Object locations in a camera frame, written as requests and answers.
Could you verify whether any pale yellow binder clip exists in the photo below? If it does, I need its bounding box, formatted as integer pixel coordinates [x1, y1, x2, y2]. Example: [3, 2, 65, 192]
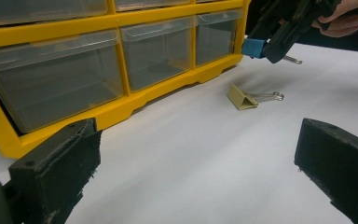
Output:
[227, 83, 285, 111]

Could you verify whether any blue binder clip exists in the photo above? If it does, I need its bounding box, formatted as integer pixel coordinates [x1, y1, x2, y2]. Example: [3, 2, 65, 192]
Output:
[241, 37, 303, 65]

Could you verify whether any grid of clear drawers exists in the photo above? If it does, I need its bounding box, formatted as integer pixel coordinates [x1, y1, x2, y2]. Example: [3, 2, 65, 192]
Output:
[0, 0, 244, 134]

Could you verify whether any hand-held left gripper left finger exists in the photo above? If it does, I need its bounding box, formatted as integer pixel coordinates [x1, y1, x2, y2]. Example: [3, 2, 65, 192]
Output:
[3, 118, 103, 224]

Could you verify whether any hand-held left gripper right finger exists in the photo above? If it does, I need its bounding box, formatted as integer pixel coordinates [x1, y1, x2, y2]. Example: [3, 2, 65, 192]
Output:
[294, 118, 358, 224]

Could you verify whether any yellow black drawer organizer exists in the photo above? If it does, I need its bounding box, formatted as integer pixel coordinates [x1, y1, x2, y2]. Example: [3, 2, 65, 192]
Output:
[0, 0, 253, 160]

